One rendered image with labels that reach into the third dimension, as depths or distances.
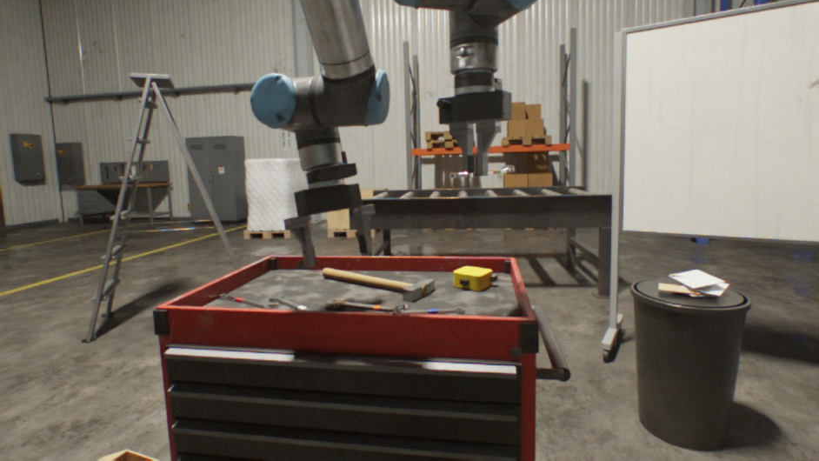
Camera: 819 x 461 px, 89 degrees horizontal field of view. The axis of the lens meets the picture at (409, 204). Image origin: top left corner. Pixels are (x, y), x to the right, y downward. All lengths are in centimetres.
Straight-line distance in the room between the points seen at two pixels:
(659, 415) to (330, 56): 199
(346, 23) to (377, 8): 879
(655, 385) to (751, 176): 128
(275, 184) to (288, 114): 661
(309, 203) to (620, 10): 890
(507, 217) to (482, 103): 302
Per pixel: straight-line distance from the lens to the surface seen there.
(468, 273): 103
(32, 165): 1274
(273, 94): 76
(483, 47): 80
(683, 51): 291
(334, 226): 709
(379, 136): 894
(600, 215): 394
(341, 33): 67
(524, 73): 889
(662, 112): 287
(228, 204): 973
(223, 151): 971
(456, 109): 81
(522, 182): 763
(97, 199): 1156
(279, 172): 732
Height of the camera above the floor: 121
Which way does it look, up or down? 6 degrees down
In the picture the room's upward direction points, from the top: 2 degrees counter-clockwise
